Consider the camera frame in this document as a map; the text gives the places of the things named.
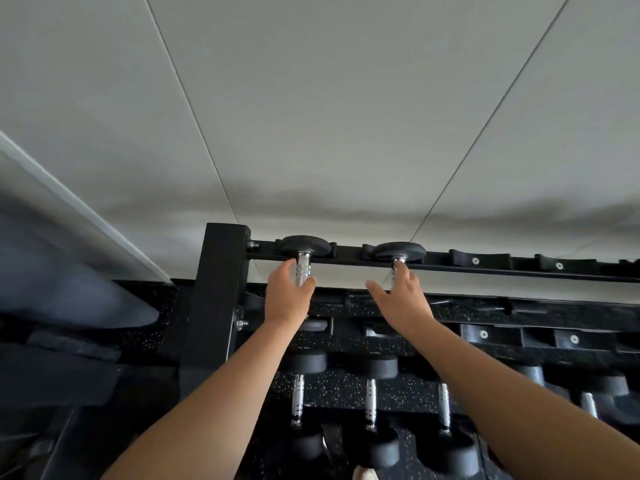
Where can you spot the person's right hand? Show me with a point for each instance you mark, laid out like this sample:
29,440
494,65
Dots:
405,309

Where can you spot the person's left hand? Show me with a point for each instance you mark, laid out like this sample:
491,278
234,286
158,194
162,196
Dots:
285,304

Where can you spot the person's left thumb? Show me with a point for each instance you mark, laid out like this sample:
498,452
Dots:
309,288

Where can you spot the person's right thumb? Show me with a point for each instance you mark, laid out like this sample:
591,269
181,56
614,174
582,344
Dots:
377,291

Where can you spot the small black dumbbell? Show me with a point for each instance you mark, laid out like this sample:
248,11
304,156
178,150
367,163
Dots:
399,251
305,246

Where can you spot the person's left forearm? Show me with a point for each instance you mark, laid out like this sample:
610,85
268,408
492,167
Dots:
220,404

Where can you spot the person's right forearm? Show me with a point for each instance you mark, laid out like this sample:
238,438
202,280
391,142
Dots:
510,409

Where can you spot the black dumbbell rack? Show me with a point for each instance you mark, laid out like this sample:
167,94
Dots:
215,294

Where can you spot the person's light shoe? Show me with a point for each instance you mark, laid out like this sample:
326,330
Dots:
365,473

